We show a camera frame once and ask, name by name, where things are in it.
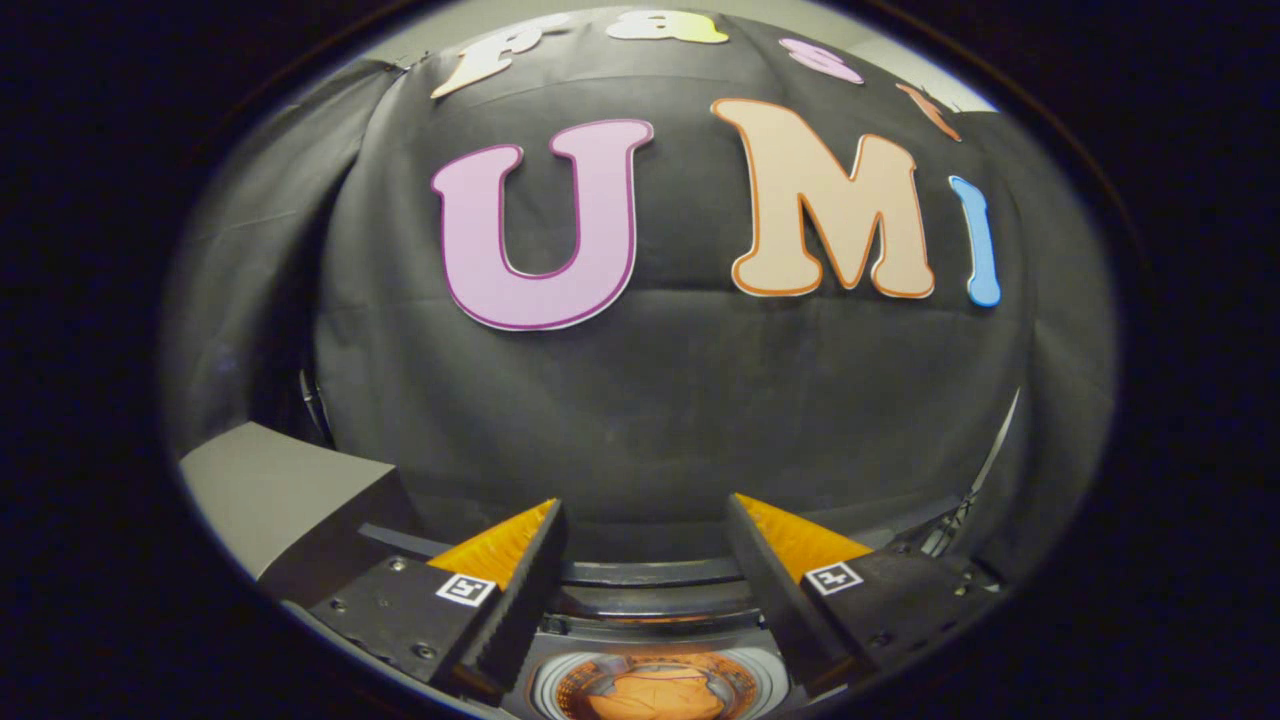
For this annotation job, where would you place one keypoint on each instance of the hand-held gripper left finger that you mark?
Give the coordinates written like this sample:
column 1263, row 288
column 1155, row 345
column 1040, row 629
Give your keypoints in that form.
column 520, row 595

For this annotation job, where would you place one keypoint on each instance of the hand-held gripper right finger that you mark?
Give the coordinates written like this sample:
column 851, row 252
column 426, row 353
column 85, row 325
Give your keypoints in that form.
column 775, row 600

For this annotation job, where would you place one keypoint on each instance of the dark transparent washing machine lid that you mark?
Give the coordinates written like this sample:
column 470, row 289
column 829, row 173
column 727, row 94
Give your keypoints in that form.
column 650, row 535

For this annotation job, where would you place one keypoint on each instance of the orange garment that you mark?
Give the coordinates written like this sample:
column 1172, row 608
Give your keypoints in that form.
column 650, row 695

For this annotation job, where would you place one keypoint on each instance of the black backdrop cloth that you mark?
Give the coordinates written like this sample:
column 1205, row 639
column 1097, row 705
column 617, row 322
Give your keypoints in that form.
column 650, row 400

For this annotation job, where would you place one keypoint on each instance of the white and grey cabinet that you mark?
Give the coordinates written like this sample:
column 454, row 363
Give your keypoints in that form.
column 270, row 490

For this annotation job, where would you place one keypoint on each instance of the white pole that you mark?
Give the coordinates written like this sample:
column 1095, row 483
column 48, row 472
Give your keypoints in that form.
column 1000, row 440

